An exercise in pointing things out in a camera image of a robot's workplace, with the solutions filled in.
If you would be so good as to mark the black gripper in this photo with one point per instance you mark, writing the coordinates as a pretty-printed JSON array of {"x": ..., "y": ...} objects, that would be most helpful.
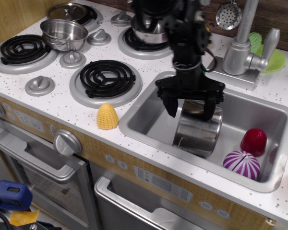
[{"x": 190, "y": 82}]

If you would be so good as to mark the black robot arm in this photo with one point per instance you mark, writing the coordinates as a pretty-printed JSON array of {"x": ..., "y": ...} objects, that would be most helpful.
[{"x": 188, "y": 36}]

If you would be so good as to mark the silver toy sink basin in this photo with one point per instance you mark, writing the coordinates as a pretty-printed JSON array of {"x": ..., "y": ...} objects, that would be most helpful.
[{"x": 148, "y": 121}]

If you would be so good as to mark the steel bowl pot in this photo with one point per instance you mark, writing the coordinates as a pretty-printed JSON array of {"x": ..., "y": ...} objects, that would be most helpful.
[{"x": 63, "y": 35}]

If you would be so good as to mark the steel pot lid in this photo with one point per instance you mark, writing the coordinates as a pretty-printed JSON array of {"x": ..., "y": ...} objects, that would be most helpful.
[{"x": 67, "y": 11}]

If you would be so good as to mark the silver toy faucet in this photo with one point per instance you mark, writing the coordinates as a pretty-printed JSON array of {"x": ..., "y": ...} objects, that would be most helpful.
[{"x": 239, "y": 67}]

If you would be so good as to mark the red toy fruit half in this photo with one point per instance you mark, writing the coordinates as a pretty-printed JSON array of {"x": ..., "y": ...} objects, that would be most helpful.
[{"x": 254, "y": 142}]

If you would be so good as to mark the purple striped toy onion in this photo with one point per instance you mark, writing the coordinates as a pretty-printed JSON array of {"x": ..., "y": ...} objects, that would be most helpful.
[{"x": 243, "y": 163}]

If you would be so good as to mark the yellow toy corn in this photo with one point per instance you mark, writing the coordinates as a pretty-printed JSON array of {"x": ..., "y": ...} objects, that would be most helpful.
[{"x": 107, "y": 117}]

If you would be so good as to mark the back right black burner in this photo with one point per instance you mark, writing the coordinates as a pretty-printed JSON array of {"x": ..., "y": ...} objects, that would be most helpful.
[{"x": 131, "y": 40}]

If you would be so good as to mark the black burner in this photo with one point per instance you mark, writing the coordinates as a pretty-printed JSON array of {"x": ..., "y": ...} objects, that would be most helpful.
[
  {"x": 91, "y": 14},
  {"x": 107, "y": 78},
  {"x": 131, "y": 40},
  {"x": 23, "y": 49}
]

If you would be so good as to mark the front right black burner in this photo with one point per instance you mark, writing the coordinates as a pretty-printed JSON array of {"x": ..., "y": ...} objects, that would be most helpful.
[{"x": 107, "y": 78}]

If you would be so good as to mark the green toy vegetable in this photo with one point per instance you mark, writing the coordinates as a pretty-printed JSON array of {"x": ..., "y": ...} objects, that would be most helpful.
[{"x": 255, "y": 40}]

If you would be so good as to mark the steel slotted skimmer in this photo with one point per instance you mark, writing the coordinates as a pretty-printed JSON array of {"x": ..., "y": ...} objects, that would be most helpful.
[{"x": 228, "y": 15}]

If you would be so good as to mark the light green toy plate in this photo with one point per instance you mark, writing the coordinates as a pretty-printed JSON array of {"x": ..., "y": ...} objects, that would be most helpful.
[{"x": 277, "y": 61}]

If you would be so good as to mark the silver stove knob back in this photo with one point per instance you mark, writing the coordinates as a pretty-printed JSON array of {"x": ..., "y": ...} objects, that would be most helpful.
[{"x": 121, "y": 18}]

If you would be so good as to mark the silver stove knob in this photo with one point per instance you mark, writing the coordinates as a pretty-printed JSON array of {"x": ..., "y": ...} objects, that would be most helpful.
[
  {"x": 72, "y": 60},
  {"x": 121, "y": 18},
  {"x": 99, "y": 38},
  {"x": 39, "y": 86}
]

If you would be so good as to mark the silver stove knob upper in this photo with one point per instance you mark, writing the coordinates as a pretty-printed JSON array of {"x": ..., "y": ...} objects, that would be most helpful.
[{"x": 99, "y": 38}]

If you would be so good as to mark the toy dishwasher door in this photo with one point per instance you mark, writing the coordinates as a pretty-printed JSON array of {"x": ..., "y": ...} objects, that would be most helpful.
[{"x": 126, "y": 206}]

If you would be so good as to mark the silver stove knob middle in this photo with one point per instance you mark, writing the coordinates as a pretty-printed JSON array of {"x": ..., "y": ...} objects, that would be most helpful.
[{"x": 72, "y": 60}]

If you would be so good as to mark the back left black burner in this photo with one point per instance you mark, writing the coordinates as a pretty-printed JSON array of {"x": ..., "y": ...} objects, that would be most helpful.
[{"x": 91, "y": 14}]

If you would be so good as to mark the silver stove knob front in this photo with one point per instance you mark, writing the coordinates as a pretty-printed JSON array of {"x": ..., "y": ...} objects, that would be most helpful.
[{"x": 39, "y": 86}]

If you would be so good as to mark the toy oven door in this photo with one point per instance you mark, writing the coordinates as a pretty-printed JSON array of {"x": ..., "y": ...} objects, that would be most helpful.
[{"x": 60, "y": 184}]

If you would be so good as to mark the front left black burner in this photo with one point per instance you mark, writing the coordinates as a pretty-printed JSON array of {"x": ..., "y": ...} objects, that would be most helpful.
[{"x": 23, "y": 49}]

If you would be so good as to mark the blue clamp tool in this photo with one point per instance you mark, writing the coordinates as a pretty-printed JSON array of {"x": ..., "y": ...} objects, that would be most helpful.
[{"x": 14, "y": 196}]

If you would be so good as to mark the yellow cloth piece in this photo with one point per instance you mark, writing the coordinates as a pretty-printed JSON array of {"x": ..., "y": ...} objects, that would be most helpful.
[{"x": 19, "y": 218}]

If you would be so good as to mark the steel saucepan with handle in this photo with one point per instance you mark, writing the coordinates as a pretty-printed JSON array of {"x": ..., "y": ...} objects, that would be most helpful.
[{"x": 156, "y": 36}]

